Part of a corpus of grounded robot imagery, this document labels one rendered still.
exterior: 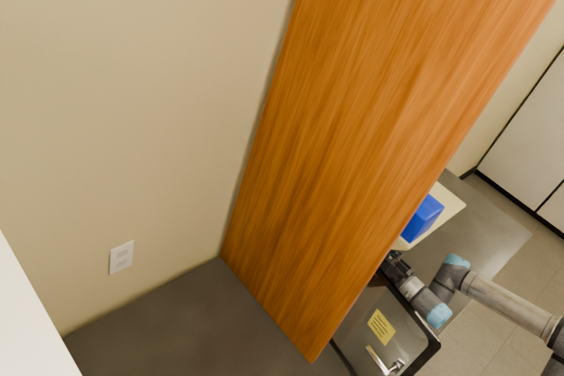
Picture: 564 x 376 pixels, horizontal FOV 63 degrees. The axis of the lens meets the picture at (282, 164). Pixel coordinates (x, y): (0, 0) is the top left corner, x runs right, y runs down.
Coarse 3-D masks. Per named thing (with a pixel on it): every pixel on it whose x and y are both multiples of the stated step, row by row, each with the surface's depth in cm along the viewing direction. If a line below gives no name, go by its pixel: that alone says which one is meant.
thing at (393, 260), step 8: (392, 256) 142; (400, 256) 143; (384, 264) 142; (392, 264) 142; (400, 264) 141; (408, 264) 141; (384, 272) 142; (392, 272) 143; (400, 272) 140; (408, 272) 139; (400, 280) 140
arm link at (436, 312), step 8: (424, 288) 138; (416, 296) 137; (424, 296) 136; (432, 296) 137; (416, 304) 137; (424, 304) 136; (432, 304) 135; (440, 304) 135; (424, 312) 136; (432, 312) 134; (440, 312) 134; (448, 312) 134; (432, 320) 134; (440, 320) 133
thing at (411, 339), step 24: (384, 288) 122; (360, 312) 132; (384, 312) 124; (408, 312) 117; (336, 336) 144; (360, 336) 134; (408, 336) 118; (432, 336) 112; (360, 360) 136; (384, 360) 128; (408, 360) 120
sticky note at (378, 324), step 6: (378, 312) 126; (372, 318) 129; (378, 318) 127; (384, 318) 124; (372, 324) 129; (378, 324) 127; (384, 324) 125; (378, 330) 127; (384, 330) 125; (390, 330) 123; (378, 336) 128; (384, 336) 126; (390, 336) 124; (384, 342) 126
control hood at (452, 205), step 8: (440, 184) 139; (432, 192) 135; (440, 192) 136; (448, 192) 137; (440, 200) 133; (448, 200) 134; (456, 200) 135; (448, 208) 131; (456, 208) 132; (440, 216) 127; (448, 216) 128; (440, 224) 125; (400, 240) 116; (416, 240) 117; (392, 248) 118; (400, 248) 116; (408, 248) 115
